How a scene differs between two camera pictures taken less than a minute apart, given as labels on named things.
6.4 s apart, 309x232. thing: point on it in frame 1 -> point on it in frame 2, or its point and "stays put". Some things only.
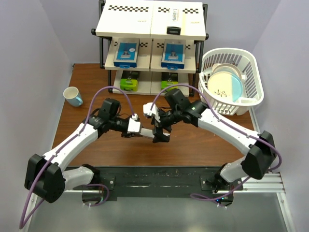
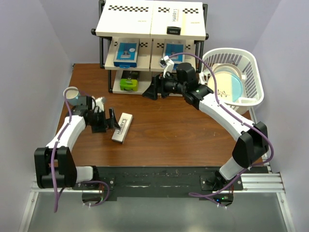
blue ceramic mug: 73,96 stays put
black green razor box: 129,80 stays put
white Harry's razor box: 175,21 stays put
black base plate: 119,182 stays put
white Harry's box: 147,132 -> 124,123
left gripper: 126,134 -> 103,126
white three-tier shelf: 148,46 stays put
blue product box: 127,52 stays put
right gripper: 159,136 -> 158,86
